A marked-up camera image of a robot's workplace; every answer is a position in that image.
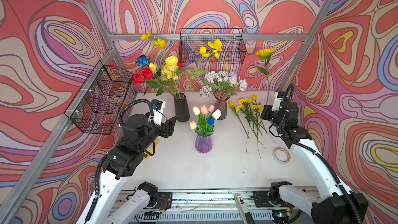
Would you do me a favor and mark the white tape roll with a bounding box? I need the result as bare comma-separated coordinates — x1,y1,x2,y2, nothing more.
272,147,291,164

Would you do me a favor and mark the left black wire basket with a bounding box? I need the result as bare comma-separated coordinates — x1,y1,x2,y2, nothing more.
64,61,133,135

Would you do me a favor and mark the yellow calculator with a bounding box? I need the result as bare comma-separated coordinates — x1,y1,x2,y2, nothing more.
143,139,160,160

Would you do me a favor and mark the yellow and lilac bouquet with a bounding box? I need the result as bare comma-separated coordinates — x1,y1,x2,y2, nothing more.
200,71,248,98

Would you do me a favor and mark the black wire basket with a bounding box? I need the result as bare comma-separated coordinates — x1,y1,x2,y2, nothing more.
64,61,133,135
179,27,247,64

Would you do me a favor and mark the tulip bunch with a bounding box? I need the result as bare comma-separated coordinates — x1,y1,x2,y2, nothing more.
189,105,221,131

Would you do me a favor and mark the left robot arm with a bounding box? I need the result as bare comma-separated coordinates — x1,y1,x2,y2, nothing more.
77,99,177,224

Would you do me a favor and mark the yellow tulip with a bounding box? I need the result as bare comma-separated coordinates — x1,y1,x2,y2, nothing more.
251,95,258,105
229,101,249,138

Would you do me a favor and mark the tool on front rail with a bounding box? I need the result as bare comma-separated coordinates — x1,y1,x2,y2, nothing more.
234,194,255,224

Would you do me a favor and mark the black vase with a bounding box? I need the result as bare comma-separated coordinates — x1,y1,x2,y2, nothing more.
174,93,190,122

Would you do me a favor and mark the red grey glass vase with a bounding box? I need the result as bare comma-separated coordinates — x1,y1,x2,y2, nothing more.
214,91,230,120

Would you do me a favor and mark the mixed rose bouquet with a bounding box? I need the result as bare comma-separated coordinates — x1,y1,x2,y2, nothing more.
132,36,183,100

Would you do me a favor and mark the purple glass tulip vase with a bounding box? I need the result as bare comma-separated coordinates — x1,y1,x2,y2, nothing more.
195,126,214,153

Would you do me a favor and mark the sunflower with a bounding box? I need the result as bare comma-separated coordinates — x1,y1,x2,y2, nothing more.
256,48,275,102

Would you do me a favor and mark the yellow carnation stem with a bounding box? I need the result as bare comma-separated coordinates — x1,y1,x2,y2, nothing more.
235,105,249,153
251,105,262,160
238,98,264,137

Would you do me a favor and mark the back black wire basket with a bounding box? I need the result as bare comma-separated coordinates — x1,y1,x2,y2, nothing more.
179,27,247,64

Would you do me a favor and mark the blue tulip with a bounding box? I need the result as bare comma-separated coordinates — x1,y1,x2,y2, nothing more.
207,117,215,126

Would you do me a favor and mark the yellow poppy spray stem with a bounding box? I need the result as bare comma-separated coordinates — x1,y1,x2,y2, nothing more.
183,39,222,94

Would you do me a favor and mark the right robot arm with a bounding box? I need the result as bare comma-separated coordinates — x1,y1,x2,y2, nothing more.
261,84,369,224

